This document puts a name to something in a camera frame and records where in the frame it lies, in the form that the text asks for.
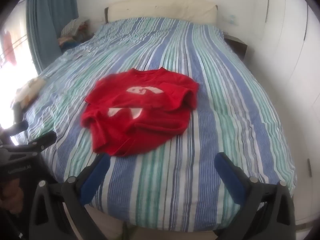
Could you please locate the striped bed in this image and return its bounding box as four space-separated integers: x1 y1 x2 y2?
14 17 298 232

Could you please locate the pile of clothes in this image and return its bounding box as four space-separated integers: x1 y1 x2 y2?
58 18 95 52

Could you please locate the beige cloth bundle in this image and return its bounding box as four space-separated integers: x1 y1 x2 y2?
14 77 47 109

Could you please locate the person's left hand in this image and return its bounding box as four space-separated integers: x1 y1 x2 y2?
0 179 24 214

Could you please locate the dark wooden nightstand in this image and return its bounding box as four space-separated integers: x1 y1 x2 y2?
222 32 248 61

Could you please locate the red hanging cloth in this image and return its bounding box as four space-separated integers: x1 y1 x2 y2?
3 30 17 67

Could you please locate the red knit sweater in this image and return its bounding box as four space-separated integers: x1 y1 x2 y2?
80 67 200 157

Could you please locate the blue curtain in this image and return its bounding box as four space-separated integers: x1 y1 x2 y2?
26 0 80 73

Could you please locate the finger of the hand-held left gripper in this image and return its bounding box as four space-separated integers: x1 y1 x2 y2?
0 120 29 137
25 131 57 153

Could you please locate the cream padded headboard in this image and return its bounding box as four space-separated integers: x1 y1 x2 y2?
104 0 218 26

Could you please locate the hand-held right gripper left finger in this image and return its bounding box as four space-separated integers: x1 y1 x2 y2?
30 152 112 240

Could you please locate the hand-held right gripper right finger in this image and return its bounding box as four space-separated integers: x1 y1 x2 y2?
214 152 297 240

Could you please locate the white wardrobe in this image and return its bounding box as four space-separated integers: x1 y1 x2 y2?
260 0 320 230

